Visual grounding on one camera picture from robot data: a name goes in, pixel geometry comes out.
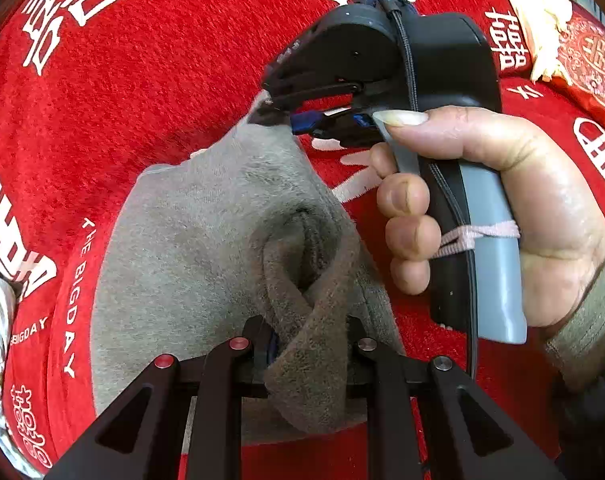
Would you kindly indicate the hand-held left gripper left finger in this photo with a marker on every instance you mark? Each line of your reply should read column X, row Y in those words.
column 255, row 357

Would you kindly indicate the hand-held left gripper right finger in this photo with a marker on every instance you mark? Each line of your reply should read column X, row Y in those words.
column 363, row 360

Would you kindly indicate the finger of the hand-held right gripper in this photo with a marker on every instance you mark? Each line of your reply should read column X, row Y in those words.
column 312, row 122
column 312, row 95

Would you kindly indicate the grey fleece garment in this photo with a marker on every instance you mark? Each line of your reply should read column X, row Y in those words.
column 182, row 235

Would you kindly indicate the person's right forearm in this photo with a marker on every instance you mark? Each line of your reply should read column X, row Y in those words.
column 587, row 330

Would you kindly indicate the person's right hand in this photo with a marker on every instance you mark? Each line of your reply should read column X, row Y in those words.
column 547, row 200

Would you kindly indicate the cream cloth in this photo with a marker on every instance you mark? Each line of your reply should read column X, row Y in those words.
column 540, row 20

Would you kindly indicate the red printed blanket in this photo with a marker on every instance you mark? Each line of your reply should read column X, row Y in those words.
column 157, row 85

